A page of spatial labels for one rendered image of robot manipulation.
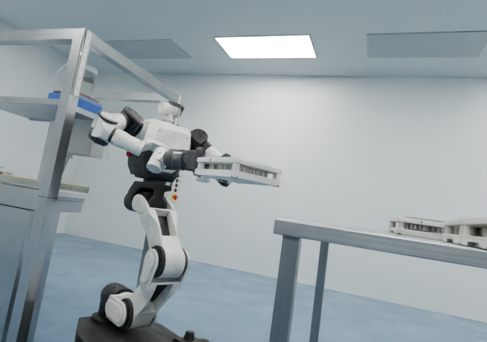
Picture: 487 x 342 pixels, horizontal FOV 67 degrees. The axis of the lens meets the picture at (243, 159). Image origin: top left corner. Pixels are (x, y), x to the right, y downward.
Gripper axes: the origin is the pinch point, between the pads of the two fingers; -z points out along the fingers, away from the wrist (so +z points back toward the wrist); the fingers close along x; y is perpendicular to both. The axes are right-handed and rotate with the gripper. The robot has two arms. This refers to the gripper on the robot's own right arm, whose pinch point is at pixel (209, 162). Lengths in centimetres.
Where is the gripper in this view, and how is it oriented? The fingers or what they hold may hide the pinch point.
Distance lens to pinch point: 150.9
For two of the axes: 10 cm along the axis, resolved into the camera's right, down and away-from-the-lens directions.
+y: -2.6, -1.8, -9.5
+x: -1.3, 9.8, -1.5
